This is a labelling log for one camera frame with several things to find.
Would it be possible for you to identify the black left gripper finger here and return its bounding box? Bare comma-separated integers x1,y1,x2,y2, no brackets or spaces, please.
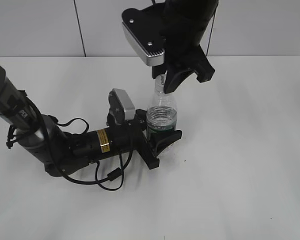
149,130,183,157
135,109,147,130

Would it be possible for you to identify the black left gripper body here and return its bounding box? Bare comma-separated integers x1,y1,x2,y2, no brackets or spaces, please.
88,116,160,170

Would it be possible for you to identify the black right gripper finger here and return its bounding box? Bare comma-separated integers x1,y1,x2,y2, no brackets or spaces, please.
163,66,194,94
151,64,167,79

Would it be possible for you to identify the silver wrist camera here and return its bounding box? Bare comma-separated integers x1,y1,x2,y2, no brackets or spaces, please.
108,88,136,126
121,5,165,67

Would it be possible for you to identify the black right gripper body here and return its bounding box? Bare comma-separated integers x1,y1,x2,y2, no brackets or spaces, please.
160,14,215,83

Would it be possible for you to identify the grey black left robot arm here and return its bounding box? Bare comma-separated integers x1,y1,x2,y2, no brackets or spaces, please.
0,66,182,177

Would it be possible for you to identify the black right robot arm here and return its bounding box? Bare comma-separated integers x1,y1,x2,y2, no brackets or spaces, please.
152,0,219,94

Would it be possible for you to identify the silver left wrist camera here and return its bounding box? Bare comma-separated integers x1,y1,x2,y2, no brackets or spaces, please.
108,88,136,126

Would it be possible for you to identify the white green bottle cap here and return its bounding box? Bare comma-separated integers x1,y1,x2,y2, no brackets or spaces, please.
155,74,167,88

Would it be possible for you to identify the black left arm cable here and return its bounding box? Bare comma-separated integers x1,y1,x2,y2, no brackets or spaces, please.
5,89,135,192

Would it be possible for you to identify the clear Cestbon water bottle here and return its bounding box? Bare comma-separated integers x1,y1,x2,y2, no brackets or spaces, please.
146,79,178,141

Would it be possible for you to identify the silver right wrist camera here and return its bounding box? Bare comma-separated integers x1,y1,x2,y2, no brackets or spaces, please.
121,5,165,67

